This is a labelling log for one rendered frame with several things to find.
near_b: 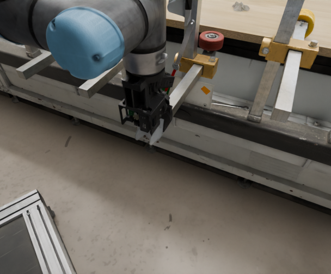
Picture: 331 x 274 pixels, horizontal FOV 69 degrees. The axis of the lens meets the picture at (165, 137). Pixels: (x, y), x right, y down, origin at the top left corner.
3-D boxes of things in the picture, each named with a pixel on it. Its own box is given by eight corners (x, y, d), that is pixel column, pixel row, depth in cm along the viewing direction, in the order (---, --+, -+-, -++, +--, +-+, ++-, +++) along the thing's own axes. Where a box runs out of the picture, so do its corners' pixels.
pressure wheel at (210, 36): (214, 73, 84) (220, 41, 76) (193, 68, 86) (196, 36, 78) (221, 63, 89) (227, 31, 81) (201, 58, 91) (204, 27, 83)
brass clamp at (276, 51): (310, 70, 62) (318, 51, 59) (256, 59, 66) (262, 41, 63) (311, 59, 66) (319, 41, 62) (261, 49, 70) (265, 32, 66)
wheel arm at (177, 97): (161, 137, 59) (161, 124, 56) (149, 132, 60) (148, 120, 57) (214, 57, 87) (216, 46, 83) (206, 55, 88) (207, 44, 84)
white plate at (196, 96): (209, 109, 85) (213, 86, 78) (145, 91, 93) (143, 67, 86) (210, 109, 86) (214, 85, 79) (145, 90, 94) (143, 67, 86)
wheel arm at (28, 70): (28, 82, 78) (22, 70, 75) (20, 80, 79) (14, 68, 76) (106, 30, 105) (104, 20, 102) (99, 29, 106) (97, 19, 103)
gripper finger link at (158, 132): (143, 155, 57) (141, 126, 50) (155, 138, 60) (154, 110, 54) (155, 159, 56) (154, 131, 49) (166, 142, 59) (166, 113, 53)
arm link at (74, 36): (35, 70, 32) (88, 37, 39) (105, 92, 28) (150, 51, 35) (7, 5, 26) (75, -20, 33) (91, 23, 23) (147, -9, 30)
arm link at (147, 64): (135, 30, 44) (176, 39, 41) (137, 54, 47) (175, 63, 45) (111, 48, 39) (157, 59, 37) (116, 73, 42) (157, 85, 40)
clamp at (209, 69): (212, 79, 77) (214, 65, 74) (173, 69, 81) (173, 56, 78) (216, 70, 81) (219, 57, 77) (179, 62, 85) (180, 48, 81)
